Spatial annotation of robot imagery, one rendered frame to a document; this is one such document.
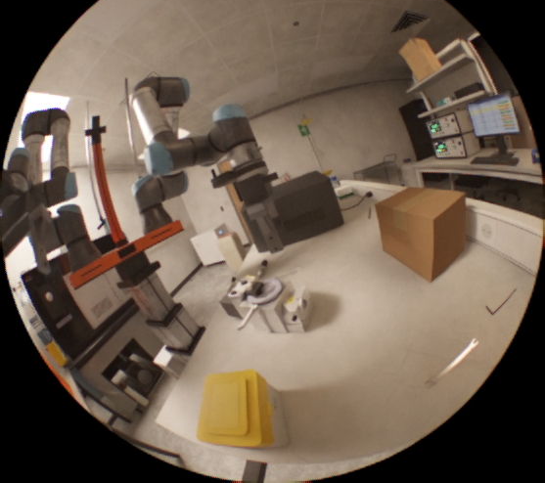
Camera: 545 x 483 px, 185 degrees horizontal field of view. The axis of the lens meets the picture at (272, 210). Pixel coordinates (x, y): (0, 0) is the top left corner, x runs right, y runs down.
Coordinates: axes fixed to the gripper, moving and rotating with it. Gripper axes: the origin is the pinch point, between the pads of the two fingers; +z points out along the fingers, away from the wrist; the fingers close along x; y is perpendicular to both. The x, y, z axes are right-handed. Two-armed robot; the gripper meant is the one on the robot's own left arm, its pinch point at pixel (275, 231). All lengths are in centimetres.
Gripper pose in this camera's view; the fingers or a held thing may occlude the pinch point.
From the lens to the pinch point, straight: 39.2
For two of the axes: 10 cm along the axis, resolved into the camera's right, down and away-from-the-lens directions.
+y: 9.2, -3.5, -1.4
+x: 0.8, -1.9, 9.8
